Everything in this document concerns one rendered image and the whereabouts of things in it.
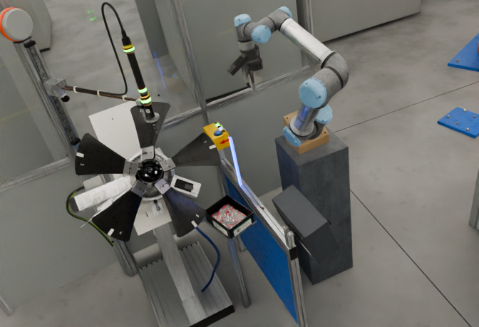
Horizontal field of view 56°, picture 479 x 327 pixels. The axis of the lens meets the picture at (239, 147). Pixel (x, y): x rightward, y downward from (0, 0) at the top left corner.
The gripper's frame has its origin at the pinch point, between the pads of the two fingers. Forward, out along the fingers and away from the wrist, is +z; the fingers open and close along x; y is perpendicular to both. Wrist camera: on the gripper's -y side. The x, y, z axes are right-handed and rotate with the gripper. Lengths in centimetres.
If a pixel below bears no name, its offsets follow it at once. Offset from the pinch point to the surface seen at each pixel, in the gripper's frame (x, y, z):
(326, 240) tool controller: -83, -13, 27
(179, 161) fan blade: -2, -45, 24
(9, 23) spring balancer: 53, -93, -48
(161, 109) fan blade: 14.0, -43.1, 2.2
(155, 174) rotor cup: -7, -58, 23
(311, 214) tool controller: -76, -14, 18
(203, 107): 70, -8, 42
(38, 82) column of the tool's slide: 54, -93, -16
